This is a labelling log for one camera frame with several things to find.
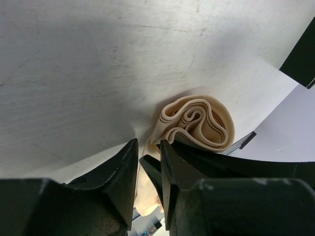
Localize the right side aluminium rail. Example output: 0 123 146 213
220 131 256 155

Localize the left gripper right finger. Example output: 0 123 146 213
160 140 315 236

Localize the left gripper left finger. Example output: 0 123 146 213
0 139 138 236

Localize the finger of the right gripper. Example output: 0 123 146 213
172 141 315 188
140 155 163 205

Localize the beige underwear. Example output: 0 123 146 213
134 94 237 217

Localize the black compartment storage box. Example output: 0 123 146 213
280 20 315 89

